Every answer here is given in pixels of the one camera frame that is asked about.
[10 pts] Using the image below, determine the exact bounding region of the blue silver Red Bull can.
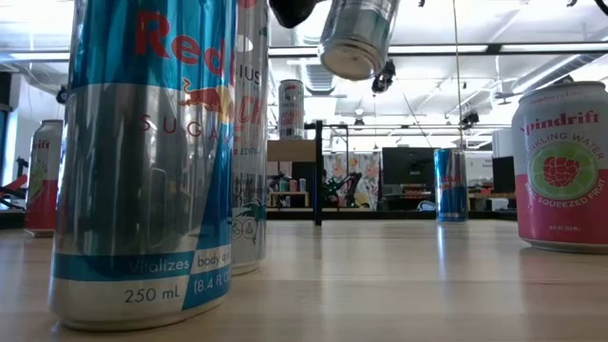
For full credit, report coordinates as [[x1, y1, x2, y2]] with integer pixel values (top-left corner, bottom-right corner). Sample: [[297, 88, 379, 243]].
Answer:
[[47, 0, 238, 333], [433, 147, 469, 223]]

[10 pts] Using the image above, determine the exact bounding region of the Spindrift sparkling water can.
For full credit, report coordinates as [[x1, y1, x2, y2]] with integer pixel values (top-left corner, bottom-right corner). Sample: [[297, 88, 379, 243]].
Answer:
[[511, 80, 608, 255], [23, 118, 65, 238]]

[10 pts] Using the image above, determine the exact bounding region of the wooden shelf with black sides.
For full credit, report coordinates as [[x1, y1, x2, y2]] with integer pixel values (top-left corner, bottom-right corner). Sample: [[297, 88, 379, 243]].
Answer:
[[267, 120, 325, 227]]

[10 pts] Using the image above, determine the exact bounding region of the linear ceiling light strip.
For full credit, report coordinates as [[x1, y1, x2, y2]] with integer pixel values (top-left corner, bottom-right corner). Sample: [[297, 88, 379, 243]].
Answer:
[[0, 41, 608, 64]]

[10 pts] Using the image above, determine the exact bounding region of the floral curtain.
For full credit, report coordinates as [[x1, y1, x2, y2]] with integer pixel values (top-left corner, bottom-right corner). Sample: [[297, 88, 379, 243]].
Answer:
[[322, 151, 382, 211]]

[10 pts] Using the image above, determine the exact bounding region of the small wooden rack with cans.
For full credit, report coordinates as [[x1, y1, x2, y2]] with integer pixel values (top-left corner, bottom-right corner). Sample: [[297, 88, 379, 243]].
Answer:
[[268, 173, 310, 209]]

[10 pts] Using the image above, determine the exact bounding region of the large black monitor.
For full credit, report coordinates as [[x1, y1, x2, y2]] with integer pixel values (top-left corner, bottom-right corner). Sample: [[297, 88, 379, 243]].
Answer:
[[381, 145, 436, 200]]

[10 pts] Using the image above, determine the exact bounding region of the small black monitor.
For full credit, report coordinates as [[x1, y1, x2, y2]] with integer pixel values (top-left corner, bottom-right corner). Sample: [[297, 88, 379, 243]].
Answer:
[[491, 155, 517, 195]]

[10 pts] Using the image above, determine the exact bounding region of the silver ventilation duct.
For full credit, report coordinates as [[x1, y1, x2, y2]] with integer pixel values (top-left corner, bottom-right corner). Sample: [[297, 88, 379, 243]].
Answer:
[[294, 26, 336, 98]]

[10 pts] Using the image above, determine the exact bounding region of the thin hanging cable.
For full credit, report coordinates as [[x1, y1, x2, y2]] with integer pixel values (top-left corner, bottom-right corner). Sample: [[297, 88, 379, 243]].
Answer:
[[450, 0, 469, 151]]

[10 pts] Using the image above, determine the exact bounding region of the black aluminium table frame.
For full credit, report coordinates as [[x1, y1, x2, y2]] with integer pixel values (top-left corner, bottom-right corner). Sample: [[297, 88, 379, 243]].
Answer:
[[0, 207, 520, 231]]

